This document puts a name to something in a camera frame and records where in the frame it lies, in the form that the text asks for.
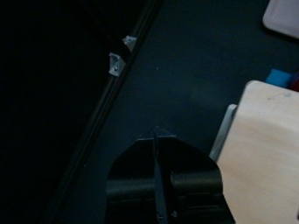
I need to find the black aluminium frame rail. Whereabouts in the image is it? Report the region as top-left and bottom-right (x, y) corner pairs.
(39, 0), (165, 224)

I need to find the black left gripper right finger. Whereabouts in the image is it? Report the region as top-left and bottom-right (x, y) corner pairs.
(153, 129), (238, 224)

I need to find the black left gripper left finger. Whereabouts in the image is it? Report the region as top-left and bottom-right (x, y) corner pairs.
(104, 128), (160, 224)

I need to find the light wooden drawer cabinet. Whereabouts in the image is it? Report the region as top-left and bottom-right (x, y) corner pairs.
(208, 80), (299, 224)

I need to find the blue utensil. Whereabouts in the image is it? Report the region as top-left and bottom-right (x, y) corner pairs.
(266, 67), (295, 89)

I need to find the silver corner bracket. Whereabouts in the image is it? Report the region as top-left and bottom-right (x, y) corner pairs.
(107, 52), (127, 78)
(121, 35), (139, 53)

